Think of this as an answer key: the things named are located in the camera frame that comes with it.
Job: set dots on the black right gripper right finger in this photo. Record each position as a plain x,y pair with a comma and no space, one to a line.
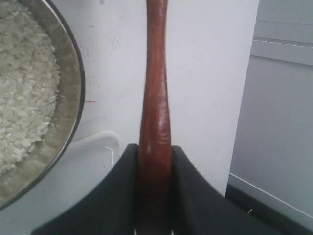
198,209

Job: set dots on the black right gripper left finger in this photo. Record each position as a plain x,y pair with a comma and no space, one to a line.
107,210

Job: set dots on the brown wooden spoon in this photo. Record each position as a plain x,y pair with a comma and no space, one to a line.
154,151

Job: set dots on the steel bowl of rice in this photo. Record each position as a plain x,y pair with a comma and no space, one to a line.
42,93

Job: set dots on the white plastic tray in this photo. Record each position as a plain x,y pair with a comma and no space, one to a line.
84,164

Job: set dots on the white cabinet behind table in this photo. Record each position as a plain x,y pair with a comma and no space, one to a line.
274,141

